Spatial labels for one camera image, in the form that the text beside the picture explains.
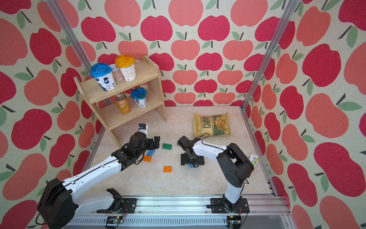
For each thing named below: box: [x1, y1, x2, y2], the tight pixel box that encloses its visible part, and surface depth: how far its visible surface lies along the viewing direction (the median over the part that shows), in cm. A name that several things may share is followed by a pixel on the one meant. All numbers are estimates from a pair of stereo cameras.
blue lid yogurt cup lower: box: [130, 87, 147, 109], surface depth 88 cm
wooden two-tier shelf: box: [72, 55, 168, 148], surface depth 82 cm
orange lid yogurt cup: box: [115, 54, 137, 83], surface depth 71 cm
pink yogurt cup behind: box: [111, 66, 124, 83], surface depth 75 cm
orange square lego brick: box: [163, 166, 173, 173], surface depth 88 cm
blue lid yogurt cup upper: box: [89, 62, 117, 92], surface depth 67 cm
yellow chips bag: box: [193, 112, 232, 137], surface depth 103 cm
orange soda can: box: [115, 93, 132, 115], surface depth 84 cm
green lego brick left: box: [162, 143, 173, 150], surface depth 97 cm
